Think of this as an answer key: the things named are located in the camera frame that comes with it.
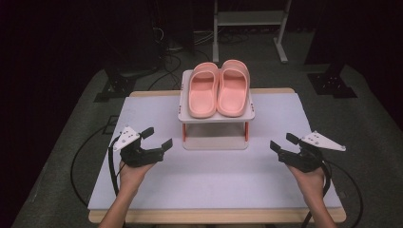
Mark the pink rubber slipper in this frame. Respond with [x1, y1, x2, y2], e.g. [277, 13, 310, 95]
[216, 59, 251, 118]
[187, 62, 221, 119]

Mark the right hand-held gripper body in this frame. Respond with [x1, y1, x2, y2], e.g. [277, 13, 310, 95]
[277, 130, 347, 174]

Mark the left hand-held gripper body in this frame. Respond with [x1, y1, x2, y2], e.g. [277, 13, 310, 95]
[112, 125, 166, 168]

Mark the thin black cable loop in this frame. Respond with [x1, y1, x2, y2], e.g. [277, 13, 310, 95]
[326, 160, 364, 228]

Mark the hand-held gripper black cable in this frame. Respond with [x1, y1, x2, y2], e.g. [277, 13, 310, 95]
[300, 158, 334, 228]
[107, 136, 127, 198]

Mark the white metal stand frame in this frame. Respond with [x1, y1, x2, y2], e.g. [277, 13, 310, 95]
[212, 0, 294, 65]

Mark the white two-tier shoe rack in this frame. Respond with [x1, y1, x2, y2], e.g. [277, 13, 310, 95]
[177, 67, 256, 151]

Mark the tangle of floor cables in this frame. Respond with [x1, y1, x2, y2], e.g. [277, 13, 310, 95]
[146, 27, 217, 91]

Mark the right hand-held gripper black cable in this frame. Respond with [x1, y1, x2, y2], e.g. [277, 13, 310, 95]
[300, 158, 334, 228]

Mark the person's left hand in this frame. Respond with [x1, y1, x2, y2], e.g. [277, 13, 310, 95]
[118, 160, 157, 198]

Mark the left hand-held gripper black cable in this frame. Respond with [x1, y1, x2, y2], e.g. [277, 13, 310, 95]
[107, 136, 127, 198]

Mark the black stand with base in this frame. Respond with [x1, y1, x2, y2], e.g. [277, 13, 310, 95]
[303, 0, 358, 99]
[93, 0, 163, 103]

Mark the thin black floor cable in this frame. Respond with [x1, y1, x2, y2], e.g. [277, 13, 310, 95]
[69, 125, 112, 207]

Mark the person's right hand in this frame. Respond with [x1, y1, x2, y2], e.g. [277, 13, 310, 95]
[286, 163, 326, 203]

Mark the white table mat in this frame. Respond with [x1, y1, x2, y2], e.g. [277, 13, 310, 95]
[87, 92, 343, 211]

